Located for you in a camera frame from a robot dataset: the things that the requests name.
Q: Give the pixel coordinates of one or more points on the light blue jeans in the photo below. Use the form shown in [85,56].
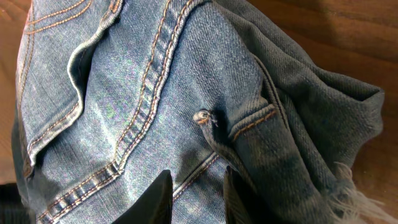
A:
[111,93]

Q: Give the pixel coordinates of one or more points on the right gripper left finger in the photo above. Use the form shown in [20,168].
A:
[154,206]

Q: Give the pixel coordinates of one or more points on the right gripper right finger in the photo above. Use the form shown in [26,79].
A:
[241,204]

